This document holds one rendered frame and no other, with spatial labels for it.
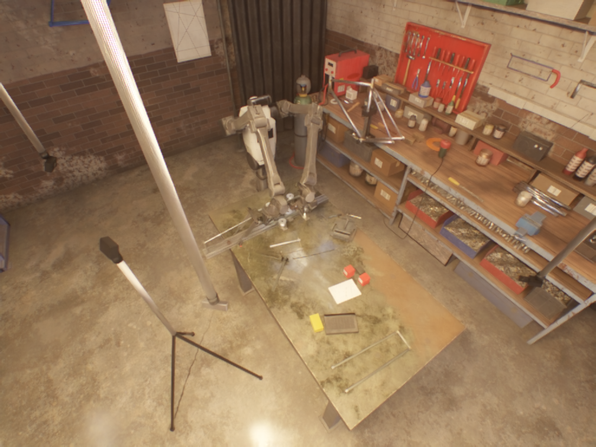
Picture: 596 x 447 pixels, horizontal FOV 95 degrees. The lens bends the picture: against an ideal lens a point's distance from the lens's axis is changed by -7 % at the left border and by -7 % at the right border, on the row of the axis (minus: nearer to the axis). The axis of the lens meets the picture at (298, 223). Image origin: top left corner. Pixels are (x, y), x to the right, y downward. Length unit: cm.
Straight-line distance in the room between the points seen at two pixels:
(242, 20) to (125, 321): 324
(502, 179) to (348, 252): 162
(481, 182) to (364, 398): 197
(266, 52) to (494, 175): 286
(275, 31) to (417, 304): 340
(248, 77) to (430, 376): 364
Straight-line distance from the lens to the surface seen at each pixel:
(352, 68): 375
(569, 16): 269
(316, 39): 445
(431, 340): 164
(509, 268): 289
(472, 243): 290
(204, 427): 238
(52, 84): 403
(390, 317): 162
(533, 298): 281
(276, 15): 404
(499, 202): 266
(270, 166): 165
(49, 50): 395
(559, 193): 297
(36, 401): 298
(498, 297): 300
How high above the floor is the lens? 228
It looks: 47 degrees down
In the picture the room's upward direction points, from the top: straight up
